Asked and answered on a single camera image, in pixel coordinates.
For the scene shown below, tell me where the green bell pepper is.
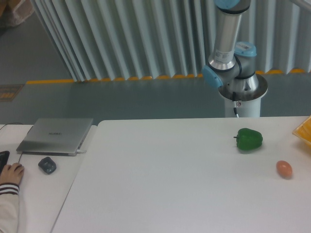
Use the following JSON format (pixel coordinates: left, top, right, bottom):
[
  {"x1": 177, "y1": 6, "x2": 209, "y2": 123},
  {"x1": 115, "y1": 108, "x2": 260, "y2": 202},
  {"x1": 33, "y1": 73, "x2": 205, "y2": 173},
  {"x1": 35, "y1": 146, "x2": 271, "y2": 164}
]
[{"x1": 235, "y1": 128, "x2": 263, "y2": 151}]

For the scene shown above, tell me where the brown egg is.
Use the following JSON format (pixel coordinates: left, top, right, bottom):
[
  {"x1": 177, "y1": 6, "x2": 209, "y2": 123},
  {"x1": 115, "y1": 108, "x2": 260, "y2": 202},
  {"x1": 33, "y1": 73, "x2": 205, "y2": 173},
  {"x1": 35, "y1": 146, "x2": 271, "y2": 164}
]
[{"x1": 276, "y1": 161, "x2": 293, "y2": 178}]

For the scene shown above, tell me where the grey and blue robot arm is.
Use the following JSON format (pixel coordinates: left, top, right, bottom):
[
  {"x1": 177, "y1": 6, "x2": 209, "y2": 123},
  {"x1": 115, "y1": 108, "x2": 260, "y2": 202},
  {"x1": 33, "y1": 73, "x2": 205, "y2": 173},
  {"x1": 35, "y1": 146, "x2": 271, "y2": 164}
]
[{"x1": 202, "y1": 0, "x2": 311, "y2": 87}]

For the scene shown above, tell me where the person's hand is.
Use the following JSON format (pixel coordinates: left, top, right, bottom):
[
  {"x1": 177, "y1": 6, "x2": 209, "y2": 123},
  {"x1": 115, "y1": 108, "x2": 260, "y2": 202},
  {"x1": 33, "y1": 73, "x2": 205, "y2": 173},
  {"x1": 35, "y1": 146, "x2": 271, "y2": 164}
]
[{"x1": 0, "y1": 163, "x2": 24, "y2": 185}]

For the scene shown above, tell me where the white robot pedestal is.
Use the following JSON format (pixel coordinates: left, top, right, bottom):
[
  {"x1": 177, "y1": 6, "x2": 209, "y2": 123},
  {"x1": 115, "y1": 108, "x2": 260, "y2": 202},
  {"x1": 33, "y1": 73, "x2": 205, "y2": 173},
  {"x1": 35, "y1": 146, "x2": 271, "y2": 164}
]
[{"x1": 218, "y1": 74, "x2": 268, "y2": 117}]

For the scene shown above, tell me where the dark grey small device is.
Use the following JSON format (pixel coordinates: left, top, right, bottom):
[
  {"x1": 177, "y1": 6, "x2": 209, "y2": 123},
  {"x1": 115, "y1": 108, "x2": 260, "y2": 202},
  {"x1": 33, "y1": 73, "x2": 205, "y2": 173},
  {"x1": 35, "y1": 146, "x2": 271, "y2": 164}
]
[{"x1": 38, "y1": 157, "x2": 57, "y2": 175}]

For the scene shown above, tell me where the white striped sleeve forearm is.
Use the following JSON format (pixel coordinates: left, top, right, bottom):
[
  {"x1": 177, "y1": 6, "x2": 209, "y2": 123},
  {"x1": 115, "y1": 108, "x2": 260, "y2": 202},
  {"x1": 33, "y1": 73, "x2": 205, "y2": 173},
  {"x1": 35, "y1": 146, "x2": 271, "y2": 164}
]
[{"x1": 0, "y1": 183, "x2": 19, "y2": 233}]

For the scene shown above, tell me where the black mouse cable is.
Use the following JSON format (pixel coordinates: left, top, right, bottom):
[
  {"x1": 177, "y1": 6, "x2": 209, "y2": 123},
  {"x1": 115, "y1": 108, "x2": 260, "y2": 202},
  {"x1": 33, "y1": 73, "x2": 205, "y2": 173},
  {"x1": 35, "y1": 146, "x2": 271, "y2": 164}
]
[{"x1": 0, "y1": 122, "x2": 35, "y2": 166}]

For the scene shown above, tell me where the black keyboard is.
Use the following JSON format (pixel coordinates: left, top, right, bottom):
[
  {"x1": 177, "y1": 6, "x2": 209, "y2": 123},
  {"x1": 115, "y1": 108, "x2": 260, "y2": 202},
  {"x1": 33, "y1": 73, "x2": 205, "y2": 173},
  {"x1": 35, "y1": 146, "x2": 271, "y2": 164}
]
[{"x1": 0, "y1": 150, "x2": 10, "y2": 173}]

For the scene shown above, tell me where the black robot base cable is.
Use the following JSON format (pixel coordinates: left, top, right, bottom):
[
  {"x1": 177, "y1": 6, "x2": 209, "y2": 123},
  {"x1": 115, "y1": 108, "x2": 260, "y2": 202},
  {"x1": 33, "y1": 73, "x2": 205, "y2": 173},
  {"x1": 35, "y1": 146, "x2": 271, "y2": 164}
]
[{"x1": 232, "y1": 91, "x2": 240, "y2": 118}]

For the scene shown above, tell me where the silver closed laptop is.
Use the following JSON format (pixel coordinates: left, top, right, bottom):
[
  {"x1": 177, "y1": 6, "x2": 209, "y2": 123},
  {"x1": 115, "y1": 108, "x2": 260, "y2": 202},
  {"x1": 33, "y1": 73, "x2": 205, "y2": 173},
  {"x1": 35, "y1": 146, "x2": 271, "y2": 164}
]
[{"x1": 16, "y1": 118, "x2": 93, "y2": 156}]

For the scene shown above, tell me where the white corrugated folding partition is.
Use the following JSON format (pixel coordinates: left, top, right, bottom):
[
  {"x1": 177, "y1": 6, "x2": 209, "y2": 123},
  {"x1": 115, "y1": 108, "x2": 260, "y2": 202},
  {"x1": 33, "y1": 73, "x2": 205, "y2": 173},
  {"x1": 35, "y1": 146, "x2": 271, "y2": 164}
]
[{"x1": 32, "y1": 0, "x2": 311, "y2": 82}]

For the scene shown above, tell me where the yellow plastic tray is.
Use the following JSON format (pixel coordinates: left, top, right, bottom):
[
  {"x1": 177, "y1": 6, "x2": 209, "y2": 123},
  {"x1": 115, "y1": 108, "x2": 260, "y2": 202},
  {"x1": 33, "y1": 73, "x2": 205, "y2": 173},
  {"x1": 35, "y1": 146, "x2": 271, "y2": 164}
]
[{"x1": 292, "y1": 117, "x2": 311, "y2": 146}]

